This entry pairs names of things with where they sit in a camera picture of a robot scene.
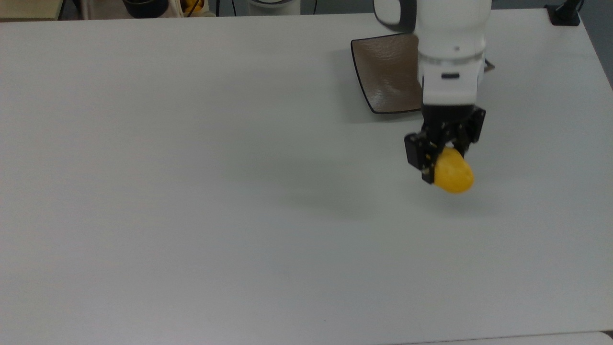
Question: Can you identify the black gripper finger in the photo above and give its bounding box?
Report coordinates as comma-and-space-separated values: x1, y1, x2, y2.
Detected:
453, 108, 487, 157
404, 131, 439, 185

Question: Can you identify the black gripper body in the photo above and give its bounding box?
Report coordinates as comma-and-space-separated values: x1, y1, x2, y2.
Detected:
420, 103, 480, 143

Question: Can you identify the yellow lemon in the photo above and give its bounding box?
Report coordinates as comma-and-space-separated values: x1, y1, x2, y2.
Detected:
433, 147, 475, 195

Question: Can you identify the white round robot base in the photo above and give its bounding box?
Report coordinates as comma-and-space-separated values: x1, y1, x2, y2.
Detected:
246, 0, 302, 16

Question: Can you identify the brown square ceramic plate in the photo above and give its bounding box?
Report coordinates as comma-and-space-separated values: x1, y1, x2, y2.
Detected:
350, 32, 495, 115

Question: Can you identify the white laminate table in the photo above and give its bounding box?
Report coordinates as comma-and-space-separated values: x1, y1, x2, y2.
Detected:
397, 330, 613, 345

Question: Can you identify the dark round bucket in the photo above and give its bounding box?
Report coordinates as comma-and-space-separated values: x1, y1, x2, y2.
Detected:
122, 0, 170, 19

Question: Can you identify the light wooden board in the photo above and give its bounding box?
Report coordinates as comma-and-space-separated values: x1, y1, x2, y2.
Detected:
0, 0, 66, 23

